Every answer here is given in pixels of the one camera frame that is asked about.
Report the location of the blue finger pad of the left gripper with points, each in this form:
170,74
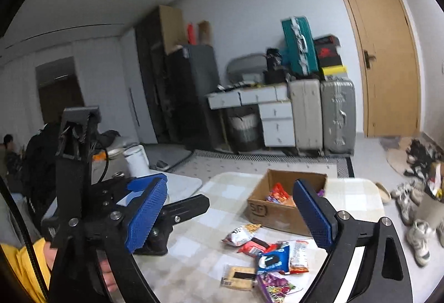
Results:
153,187

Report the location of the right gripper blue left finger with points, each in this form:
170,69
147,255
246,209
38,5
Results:
77,276

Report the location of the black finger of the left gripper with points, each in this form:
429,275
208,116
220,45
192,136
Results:
170,216

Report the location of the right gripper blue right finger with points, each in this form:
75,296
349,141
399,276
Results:
383,274

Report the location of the red snack packet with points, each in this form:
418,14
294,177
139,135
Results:
256,247

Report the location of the blue Oreo packet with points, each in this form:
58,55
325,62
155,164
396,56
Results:
276,260

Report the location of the noodle snack bag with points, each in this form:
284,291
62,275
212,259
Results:
241,235

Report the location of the person's left hand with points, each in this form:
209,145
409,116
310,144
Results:
50,255

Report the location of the white cylinder bin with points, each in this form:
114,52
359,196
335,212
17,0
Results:
137,161

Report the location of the white sneaker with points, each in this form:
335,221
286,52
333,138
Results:
418,236

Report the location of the beige slipper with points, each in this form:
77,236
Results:
384,193

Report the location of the cracker packet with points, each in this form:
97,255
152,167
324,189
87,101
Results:
239,278

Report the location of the laundry basket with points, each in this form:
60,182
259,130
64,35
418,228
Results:
244,128

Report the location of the purple candy bag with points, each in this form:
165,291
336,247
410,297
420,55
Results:
274,289

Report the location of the black refrigerator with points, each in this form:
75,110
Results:
192,75

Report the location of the cardboard SF box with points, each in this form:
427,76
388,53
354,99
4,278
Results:
279,216

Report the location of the door mat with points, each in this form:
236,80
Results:
395,150

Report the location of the red orange snack bag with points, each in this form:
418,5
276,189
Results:
278,195

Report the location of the dark tall cabinet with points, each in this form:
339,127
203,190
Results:
158,35

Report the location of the white drawer desk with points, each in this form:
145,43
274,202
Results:
273,104

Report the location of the oval mirror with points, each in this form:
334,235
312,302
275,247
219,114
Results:
246,68

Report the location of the black bag on desk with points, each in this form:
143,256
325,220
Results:
276,72

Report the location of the beige suitcase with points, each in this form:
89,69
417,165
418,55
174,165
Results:
306,106

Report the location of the silver suitcase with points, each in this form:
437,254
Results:
338,106

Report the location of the teal suitcase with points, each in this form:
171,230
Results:
300,46

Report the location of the yellow box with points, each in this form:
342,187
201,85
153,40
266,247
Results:
335,72

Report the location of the black shoe box stack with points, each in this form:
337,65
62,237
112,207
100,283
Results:
326,51

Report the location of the wooden door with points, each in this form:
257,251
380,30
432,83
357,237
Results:
389,67

